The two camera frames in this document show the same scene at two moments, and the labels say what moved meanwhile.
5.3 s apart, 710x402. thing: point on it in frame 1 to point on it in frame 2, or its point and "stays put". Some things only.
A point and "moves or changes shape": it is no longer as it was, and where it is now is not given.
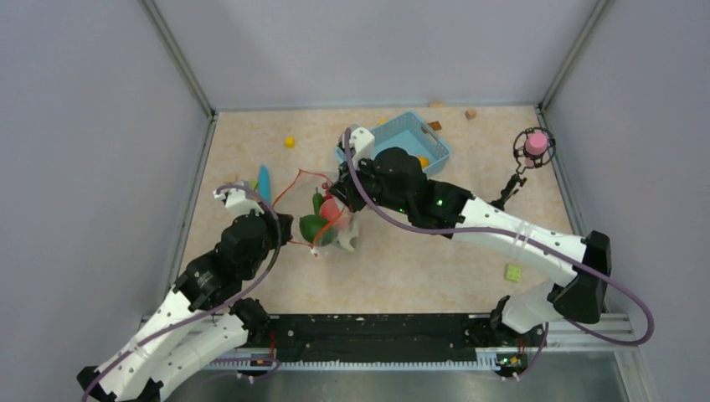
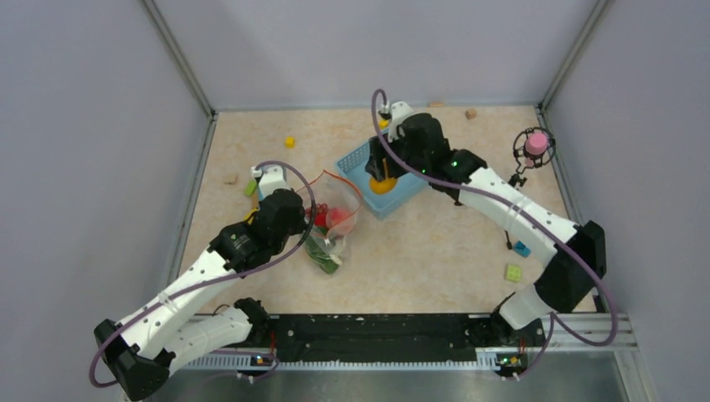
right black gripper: x=347 y=189 to x=377 y=166
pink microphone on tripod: x=532 y=147 stays put
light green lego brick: x=512 y=273 stays put
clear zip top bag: x=321 y=220 moves or changes shape
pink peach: x=329 y=209 to x=340 y=220
